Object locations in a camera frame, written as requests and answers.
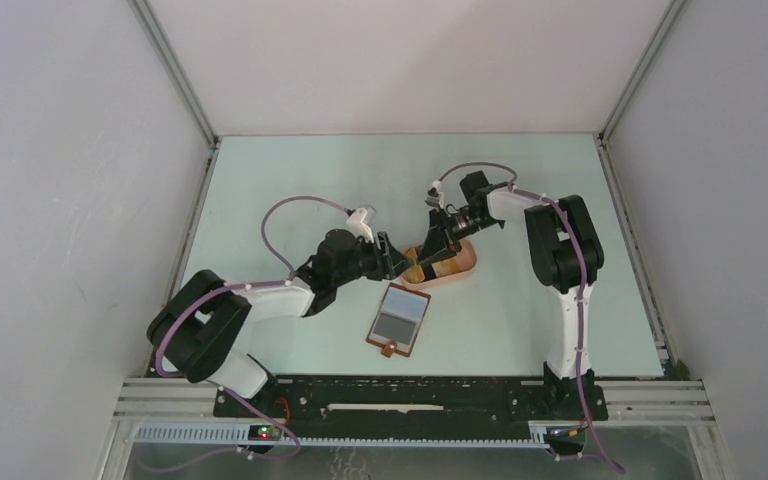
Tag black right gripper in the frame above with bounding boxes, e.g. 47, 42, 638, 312
416, 208, 498, 267

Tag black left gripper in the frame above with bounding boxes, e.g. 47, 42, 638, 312
332, 231, 413, 288

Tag pink plastic tray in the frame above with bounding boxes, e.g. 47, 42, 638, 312
399, 240, 478, 291

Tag brown leather card holder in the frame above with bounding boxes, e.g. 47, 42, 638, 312
365, 283, 431, 358

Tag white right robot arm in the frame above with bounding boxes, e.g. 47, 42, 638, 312
417, 171, 605, 418

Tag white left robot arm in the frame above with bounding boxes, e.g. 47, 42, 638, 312
146, 229, 415, 417

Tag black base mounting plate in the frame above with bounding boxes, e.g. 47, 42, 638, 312
251, 373, 609, 442

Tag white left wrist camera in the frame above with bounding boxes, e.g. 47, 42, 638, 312
345, 205, 376, 243

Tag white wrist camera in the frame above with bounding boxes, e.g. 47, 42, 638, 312
345, 205, 376, 243
425, 180, 447, 210

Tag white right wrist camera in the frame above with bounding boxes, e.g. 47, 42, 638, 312
425, 180, 447, 210

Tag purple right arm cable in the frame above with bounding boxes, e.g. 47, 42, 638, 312
435, 162, 627, 477

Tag aluminium frame rail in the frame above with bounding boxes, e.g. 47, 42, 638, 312
113, 378, 716, 427

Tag white cable duct strip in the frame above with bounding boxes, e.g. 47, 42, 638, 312
133, 422, 548, 448

